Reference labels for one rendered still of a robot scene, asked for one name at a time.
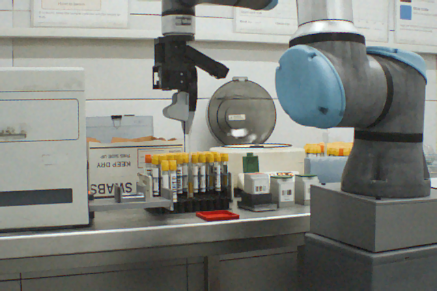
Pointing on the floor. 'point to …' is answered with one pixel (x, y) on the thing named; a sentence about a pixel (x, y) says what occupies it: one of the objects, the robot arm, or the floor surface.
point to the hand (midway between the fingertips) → (188, 128)
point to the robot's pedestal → (367, 267)
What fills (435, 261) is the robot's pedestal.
